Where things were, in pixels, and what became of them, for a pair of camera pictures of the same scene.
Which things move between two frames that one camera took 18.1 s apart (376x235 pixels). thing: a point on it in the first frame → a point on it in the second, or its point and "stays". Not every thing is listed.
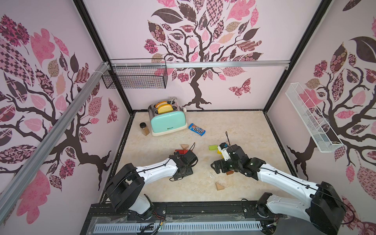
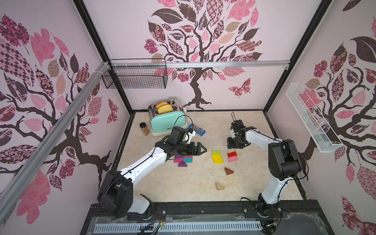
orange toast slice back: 160,103 stays
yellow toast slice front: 165,107 stays
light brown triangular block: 219,187 stays
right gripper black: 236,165 → 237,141
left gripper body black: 188,171 → 182,148
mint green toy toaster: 162,124 stays
